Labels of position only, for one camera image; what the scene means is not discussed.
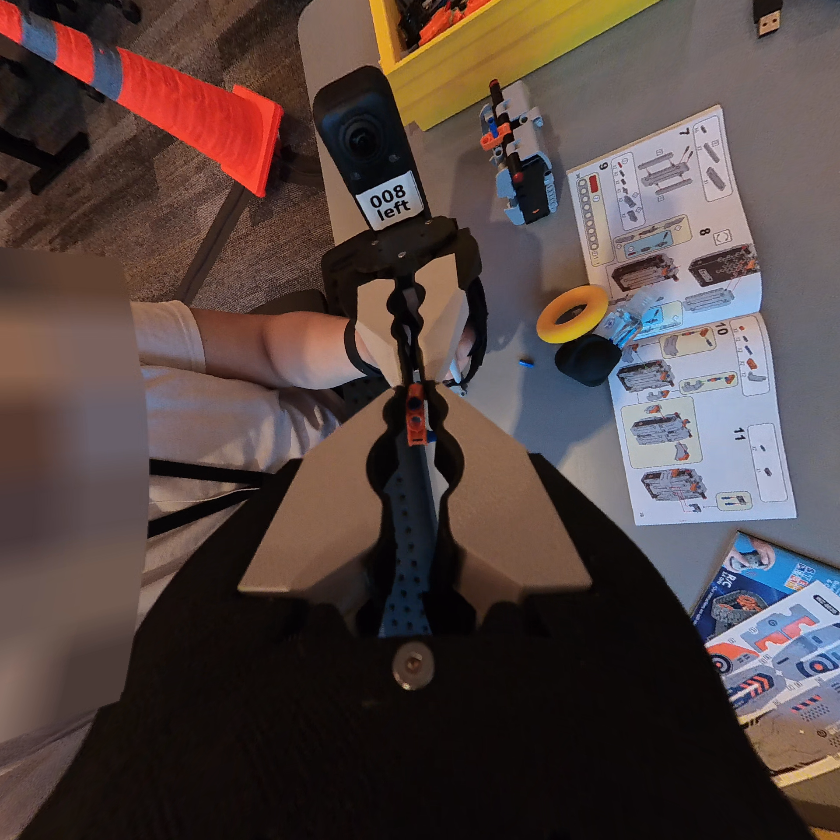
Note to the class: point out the clear bag of brick parts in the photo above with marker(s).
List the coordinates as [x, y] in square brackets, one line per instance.
[627, 325]

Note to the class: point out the grey black motor assembly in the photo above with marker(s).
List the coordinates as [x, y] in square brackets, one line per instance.
[525, 190]

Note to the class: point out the small colourful booklet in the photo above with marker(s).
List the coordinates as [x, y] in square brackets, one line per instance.
[741, 558]

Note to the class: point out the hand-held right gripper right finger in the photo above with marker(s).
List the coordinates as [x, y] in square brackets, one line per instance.
[512, 525]

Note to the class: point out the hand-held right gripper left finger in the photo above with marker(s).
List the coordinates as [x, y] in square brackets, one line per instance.
[315, 525]

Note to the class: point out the orange traffic cone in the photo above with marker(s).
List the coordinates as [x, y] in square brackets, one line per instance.
[184, 105]

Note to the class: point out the person's torso in white shirt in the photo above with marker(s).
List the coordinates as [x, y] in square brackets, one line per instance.
[216, 420]

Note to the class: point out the person's left forearm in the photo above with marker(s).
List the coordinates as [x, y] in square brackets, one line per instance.
[282, 348]

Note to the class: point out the pile of orange black parts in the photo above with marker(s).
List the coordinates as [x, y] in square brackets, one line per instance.
[446, 16]

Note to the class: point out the black stand frame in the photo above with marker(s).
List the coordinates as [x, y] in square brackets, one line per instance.
[59, 154]

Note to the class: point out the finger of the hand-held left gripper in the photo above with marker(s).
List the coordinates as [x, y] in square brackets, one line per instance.
[446, 308]
[374, 328]

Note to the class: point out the grey desk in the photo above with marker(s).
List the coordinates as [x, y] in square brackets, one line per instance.
[623, 79]

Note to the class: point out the person's left hand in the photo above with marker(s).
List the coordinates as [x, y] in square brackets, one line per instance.
[468, 346]

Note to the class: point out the yellow parts bin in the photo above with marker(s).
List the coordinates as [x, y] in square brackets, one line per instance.
[472, 65]

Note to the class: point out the orange connector with blue pins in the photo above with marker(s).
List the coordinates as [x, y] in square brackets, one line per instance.
[415, 420]

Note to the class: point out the black foam wheel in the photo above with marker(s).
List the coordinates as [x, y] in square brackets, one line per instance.
[587, 364]

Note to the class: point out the printed sticker sheet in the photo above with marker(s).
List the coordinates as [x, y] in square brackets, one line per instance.
[787, 689]

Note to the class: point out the open instruction booklet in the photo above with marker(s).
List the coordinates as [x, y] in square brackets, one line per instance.
[709, 420]

